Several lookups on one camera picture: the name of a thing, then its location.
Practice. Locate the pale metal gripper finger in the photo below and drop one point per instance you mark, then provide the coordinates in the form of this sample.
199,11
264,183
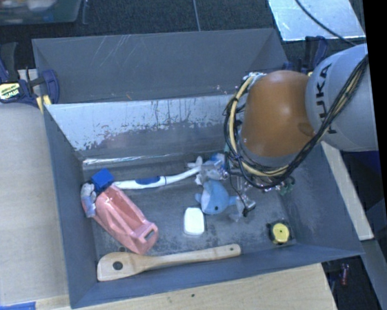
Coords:
248,204
235,213

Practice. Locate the white soap bar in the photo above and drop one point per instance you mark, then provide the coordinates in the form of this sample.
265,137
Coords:
193,221

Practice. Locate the white and blue toothbrush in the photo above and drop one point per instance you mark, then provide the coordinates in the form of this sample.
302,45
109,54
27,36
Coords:
148,182

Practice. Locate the grey and white toy figure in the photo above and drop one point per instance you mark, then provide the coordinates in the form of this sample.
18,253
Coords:
88,201

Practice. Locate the blue whale plush toy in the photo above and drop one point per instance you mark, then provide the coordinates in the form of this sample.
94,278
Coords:
215,199

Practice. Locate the yellow and black tape measure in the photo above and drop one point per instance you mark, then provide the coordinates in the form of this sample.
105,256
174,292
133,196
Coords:
279,233

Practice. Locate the grey metal bin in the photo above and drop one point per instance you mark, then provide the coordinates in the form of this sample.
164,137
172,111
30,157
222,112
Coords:
156,68

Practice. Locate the blue cube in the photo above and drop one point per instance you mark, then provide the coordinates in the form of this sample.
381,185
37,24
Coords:
102,179

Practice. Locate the pink plastic jug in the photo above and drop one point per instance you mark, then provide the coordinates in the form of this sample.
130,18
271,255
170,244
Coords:
121,218

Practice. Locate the wooden spatula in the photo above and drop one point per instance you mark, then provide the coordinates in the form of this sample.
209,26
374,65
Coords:
163,259

